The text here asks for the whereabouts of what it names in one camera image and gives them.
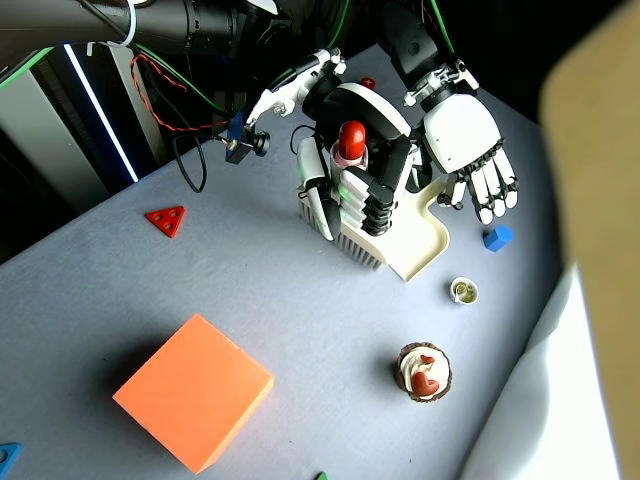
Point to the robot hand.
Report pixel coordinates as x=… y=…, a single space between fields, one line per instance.
x=462 y=135
x=370 y=115

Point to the cream plastic dustpan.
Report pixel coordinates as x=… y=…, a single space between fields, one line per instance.
x=420 y=240

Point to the red cylinder block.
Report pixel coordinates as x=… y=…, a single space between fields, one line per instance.
x=367 y=81

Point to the blue cube block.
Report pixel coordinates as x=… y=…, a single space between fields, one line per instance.
x=497 y=238

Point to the blurred beige panel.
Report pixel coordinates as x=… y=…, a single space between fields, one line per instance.
x=600 y=150

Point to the small cup with green filling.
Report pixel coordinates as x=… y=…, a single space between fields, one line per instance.
x=464 y=291

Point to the grey tablecloth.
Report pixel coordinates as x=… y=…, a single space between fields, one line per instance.
x=300 y=310

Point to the red triangle block with holes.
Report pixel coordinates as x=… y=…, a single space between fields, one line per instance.
x=167 y=220

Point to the toy cupcake with red hearts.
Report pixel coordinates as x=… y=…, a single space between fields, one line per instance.
x=424 y=372

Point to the white cabinet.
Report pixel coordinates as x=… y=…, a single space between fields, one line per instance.
x=50 y=130

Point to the large orange foam block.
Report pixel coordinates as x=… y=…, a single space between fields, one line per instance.
x=195 y=395

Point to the small green toy piece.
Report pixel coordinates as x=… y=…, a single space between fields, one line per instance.
x=321 y=476

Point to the blue toy block with hole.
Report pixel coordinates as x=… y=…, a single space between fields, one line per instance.
x=9 y=460

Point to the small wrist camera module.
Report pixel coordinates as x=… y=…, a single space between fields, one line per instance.
x=240 y=142

